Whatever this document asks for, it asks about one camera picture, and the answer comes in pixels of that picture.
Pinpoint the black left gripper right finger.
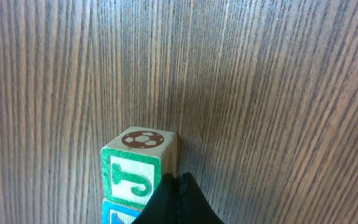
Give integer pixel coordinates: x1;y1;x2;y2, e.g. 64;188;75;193
177;172;223;224

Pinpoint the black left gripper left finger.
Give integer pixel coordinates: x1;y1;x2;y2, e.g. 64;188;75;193
132;173;178;224

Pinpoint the blue X letter block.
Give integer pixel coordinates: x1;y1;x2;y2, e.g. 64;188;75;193
101;199;140;224

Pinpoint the green J letter block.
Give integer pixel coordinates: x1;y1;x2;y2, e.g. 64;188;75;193
101;126;178;210

